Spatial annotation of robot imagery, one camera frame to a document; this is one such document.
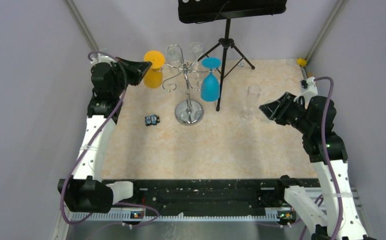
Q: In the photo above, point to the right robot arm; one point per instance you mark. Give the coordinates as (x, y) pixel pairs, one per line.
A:
(328, 157)

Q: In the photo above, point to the clear glass back right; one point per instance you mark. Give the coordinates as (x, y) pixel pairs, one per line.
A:
(195, 49)

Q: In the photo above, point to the blue wine glass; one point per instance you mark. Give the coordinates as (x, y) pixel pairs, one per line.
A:
(210, 88)

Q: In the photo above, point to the small blue owl toy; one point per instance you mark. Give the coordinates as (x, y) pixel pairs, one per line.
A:
(152, 120)

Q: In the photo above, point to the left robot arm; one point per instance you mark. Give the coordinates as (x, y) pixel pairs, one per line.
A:
(83, 189)

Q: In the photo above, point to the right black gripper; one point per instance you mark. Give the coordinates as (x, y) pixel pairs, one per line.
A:
(276, 110)

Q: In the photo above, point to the orange wine glass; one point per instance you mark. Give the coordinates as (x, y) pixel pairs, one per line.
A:
(154, 77)

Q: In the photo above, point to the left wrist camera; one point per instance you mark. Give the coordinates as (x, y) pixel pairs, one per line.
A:
(100, 58)

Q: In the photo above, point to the clear flute glass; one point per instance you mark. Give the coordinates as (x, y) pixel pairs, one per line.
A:
(252, 97)

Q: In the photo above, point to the black music stand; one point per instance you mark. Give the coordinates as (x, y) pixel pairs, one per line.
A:
(200, 12)

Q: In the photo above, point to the clear glass back left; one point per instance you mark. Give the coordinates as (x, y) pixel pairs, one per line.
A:
(174, 55)

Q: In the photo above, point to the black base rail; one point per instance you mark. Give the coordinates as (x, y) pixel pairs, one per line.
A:
(184, 200)

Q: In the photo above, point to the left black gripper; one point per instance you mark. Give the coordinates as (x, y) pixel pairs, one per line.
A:
(137, 69)

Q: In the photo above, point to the yellow corner clamp right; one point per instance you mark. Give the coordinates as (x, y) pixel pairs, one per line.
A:
(301, 62)

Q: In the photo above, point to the chrome wine glass rack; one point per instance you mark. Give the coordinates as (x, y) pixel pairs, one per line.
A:
(188, 112)

